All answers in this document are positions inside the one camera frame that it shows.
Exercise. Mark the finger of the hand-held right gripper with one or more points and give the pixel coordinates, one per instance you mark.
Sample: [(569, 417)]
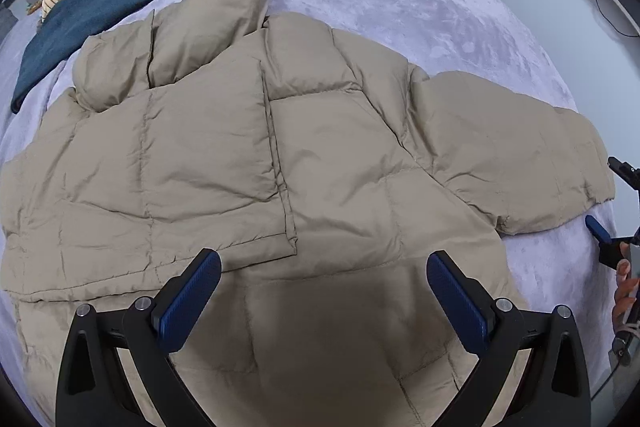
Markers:
[(596, 227), (625, 171)]

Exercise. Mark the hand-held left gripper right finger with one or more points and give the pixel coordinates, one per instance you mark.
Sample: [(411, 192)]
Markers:
[(455, 289)]

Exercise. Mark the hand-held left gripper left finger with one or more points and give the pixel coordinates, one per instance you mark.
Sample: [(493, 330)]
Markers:
[(192, 289)]

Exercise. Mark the beige puffer jacket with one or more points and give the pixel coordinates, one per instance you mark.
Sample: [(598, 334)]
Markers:
[(320, 167)]

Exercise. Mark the person's right hand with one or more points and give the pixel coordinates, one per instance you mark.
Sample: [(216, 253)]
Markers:
[(625, 292)]

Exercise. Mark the blue jeans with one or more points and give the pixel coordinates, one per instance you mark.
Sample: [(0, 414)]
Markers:
[(95, 12)]

